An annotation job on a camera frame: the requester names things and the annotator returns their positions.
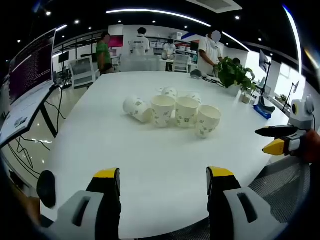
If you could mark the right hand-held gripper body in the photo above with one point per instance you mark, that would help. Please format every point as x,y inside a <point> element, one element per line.
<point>301,115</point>

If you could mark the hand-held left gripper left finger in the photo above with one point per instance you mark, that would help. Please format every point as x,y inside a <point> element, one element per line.
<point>75,220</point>

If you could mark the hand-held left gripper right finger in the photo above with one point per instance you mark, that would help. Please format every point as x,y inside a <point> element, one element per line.
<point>232,217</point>

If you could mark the cluster of printed paper cups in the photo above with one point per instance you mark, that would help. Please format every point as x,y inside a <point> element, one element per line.
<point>162,112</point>

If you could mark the person's right hand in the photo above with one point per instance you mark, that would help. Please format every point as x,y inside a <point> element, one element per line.
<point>311,147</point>

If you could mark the blue box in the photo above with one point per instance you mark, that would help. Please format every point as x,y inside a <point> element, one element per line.
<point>261,112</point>

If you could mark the black curved object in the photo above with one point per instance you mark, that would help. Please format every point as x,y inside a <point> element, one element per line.
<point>266,106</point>

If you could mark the small screen on tripod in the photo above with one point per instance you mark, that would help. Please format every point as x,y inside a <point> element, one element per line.
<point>295,88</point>

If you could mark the grey mesh chair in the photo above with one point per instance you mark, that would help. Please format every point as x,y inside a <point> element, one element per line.
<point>282,190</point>

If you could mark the black oval object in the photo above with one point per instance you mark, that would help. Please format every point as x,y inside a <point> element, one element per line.
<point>46,188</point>

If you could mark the small glass jar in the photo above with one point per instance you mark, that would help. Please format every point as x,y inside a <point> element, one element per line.
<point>245,98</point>

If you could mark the monitor on black stand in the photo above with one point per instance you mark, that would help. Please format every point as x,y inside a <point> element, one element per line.
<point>264,62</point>

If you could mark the green potted plant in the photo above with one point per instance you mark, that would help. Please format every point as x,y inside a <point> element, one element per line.
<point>233,73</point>

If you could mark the curved ceiling light strip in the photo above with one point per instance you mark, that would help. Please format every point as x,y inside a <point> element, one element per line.
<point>295,32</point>

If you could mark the black round device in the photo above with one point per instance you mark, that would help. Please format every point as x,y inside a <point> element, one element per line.
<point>196,74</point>

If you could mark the white table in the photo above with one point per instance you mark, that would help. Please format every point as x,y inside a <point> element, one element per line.
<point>150,155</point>

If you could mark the white office chair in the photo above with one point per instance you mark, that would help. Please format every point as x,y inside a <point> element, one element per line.
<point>82,72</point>
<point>181,63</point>

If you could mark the white side desk black legs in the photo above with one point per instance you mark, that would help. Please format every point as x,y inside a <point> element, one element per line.
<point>22,112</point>

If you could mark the shelf with storage bins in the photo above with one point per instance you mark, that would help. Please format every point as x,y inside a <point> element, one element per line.
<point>180,42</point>

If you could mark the ceiling air vent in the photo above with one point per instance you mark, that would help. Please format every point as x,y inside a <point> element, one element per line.
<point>215,5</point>

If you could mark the computer monitor with terminal text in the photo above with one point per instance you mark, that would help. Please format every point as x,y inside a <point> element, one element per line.
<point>32,67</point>

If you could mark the long ceiling light strip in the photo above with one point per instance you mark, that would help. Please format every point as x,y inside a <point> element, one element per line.
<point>160,13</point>

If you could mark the pink wall screen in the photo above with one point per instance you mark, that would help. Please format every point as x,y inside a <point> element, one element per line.
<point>115,41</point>

